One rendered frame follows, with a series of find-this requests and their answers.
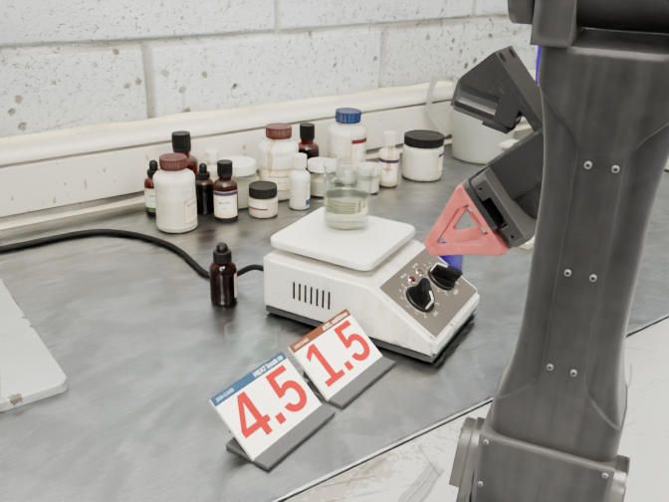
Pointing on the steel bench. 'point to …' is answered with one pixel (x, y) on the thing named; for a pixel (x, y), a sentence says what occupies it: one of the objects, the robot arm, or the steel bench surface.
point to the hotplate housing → (354, 299)
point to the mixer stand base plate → (24, 359)
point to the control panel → (444, 306)
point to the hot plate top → (379, 246)
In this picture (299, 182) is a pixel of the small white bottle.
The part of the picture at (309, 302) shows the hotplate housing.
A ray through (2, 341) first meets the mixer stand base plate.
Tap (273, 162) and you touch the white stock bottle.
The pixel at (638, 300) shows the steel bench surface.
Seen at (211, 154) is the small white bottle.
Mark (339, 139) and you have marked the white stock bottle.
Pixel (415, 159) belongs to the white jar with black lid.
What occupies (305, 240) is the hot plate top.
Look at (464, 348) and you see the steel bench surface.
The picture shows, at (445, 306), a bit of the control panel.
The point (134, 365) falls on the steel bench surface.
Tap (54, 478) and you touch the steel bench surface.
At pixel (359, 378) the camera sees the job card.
